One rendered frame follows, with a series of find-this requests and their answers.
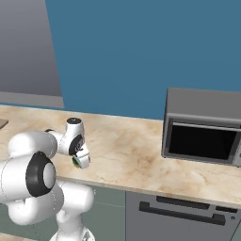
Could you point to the grey microwave oven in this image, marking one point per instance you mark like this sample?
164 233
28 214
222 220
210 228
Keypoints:
200 125

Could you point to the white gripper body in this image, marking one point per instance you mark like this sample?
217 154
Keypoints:
84 158

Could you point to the green cupboard door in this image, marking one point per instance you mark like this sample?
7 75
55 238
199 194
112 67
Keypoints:
109 224

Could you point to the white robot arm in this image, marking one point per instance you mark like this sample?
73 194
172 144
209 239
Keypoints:
28 163

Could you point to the green yellow sponge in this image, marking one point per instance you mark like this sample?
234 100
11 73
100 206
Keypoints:
74 162

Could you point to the grey tall cabinet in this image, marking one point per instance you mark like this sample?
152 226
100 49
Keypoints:
25 47

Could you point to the grey dishwasher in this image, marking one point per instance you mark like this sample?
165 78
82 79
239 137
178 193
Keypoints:
175 226

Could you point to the green drawer front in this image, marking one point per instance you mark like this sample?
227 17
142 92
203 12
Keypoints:
109 196

